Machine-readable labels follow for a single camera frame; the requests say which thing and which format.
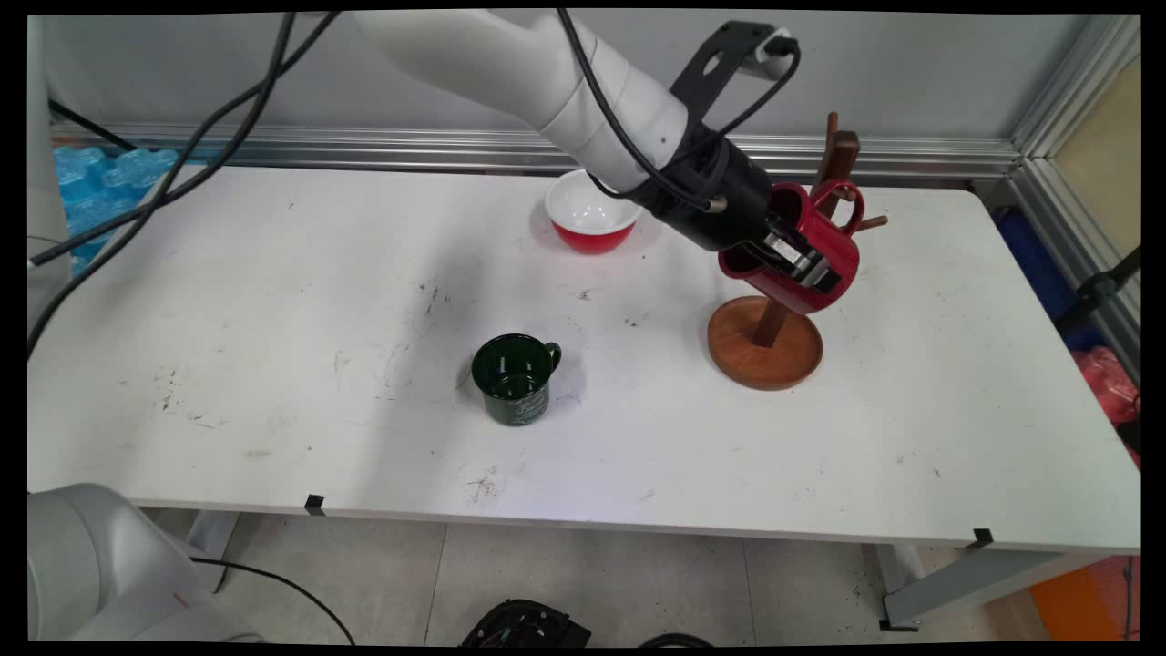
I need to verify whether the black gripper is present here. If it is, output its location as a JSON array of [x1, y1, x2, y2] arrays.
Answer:
[[627, 137, 844, 295]]

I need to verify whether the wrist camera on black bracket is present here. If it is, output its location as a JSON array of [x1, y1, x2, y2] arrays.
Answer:
[[670, 20, 803, 124]]

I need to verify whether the black stand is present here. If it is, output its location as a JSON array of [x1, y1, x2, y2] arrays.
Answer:
[[1055, 244, 1141, 335]]

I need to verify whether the black wheeled floor robot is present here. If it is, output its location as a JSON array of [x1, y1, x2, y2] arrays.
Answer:
[[460, 599, 593, 648]]

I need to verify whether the grey metal table leg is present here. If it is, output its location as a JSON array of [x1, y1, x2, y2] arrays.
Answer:
[[876, 543, 1112, 631], [187, 510, 240, 591]]

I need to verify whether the red mug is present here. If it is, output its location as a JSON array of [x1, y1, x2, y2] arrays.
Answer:
[[718, 179, 864, 316]]

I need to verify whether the blue water bottle pack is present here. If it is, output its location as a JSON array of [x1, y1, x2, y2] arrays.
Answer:
[[53, 146, 183, 276]]

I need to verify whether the red bowl white inside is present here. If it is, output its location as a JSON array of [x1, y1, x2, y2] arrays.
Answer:
[[545, 169, 643, 255]]

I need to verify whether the thin black camera cable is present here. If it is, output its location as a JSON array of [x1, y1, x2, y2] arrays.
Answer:
[[556, 9, 803, 212]]

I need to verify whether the black floor cable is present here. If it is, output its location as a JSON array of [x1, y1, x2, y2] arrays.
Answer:
[[189, 557, 358, 646]]

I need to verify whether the red plastic bag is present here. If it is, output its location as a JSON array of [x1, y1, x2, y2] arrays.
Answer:
[[1070, 346, 1141, 472]]

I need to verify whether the aluminium frame rail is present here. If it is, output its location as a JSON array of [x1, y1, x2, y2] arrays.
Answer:
[[1009, 14, 1141, 370], [50, 121, 1023, 180]]

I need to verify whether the orange box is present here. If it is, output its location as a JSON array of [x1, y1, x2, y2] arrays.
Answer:
[[1029, 560, 1126, 643]]

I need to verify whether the dark green enamel mug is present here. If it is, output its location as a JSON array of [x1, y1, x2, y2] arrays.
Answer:
[[471, 333, 562, 427]]

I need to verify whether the pink plastic sheet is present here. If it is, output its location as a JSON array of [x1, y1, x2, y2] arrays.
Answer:
[[1089, 556, 1141, 641]]

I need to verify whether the thick black labelled cable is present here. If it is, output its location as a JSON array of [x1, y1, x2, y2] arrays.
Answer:
[[27, 9, 297, 267]]

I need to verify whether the wooden mug tree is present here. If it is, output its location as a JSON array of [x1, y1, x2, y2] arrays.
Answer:
[[708, 111, 889, 393]]

